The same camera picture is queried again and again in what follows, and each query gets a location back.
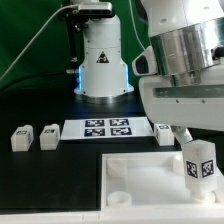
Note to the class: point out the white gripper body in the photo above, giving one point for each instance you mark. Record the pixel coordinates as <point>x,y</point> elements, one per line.
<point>195,106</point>

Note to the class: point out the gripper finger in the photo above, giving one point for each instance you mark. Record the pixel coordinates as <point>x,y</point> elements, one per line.
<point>183,135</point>

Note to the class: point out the white square tabletop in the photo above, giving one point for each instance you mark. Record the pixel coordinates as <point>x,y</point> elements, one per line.
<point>153,183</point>

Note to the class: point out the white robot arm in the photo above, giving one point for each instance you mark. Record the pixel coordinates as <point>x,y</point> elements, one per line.
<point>171,51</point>

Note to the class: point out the white sheet with tags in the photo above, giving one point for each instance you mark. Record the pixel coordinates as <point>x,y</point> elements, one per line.
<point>106,128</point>

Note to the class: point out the grey camera on mount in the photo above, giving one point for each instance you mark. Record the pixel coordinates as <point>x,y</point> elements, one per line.
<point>96,8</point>

